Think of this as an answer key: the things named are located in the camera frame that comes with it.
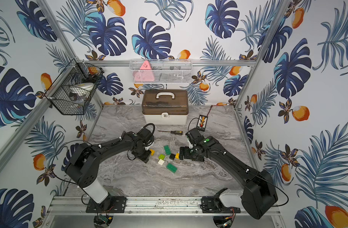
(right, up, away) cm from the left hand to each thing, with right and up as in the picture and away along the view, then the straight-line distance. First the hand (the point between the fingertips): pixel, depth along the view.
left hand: (145, 156), depth 88 cm
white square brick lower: (+9, -3, 0) cm, 10 cm away
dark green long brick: (+13, +3, +6) cm, 15 cm away
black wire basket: (-41, +39, -6) cm, 57 cm away
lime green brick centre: (+10, -1, +3) cm, 10 cm away
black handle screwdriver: (+20, +13, +15) cm, 28 cm away
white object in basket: (-34, +41, -8) cm, 54 cm away
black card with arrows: (+39, +21, +19) cm, 48 cm away
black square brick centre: (+16, -1, +2) cm, 17 cm away
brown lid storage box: (+12, +31, +7) cm, 34 cm away
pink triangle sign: (-1, +52, +2) cm, 52 cm away
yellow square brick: (+20, -1, +2) cm, 20 cm away
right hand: (+25, +2, -7) cm, 26 cm away
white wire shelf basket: (+9, +57, +12) cm, 59 cm away
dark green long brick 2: (+16, -7, -1) cm, 18 cm away
